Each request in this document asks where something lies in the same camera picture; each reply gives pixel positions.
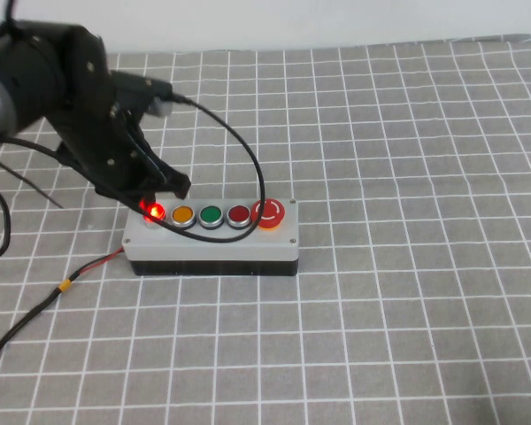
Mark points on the grey-lidded black button switch box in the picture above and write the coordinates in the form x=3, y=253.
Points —
x=212, y=252

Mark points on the red mushroom emergency stop button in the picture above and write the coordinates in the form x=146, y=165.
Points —
x=269, y=212

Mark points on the red illuminated push button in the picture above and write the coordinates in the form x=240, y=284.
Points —
x=156, y=212

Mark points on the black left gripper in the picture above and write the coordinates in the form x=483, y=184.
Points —
x=97, y=133

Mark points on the dark red flat push button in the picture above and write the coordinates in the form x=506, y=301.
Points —
x=239, y=214

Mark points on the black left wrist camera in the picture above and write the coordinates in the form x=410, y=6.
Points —
x=137, y=86

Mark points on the green flat push button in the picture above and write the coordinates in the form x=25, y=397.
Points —
x=210, y=214

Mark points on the grey white-checked tablecloth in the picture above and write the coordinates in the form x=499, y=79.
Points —
x=380, y=221

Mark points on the yellow flat push button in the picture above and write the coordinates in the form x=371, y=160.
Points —
x=182, y=214

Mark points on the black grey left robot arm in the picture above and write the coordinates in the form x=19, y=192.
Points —
x=26, y=75

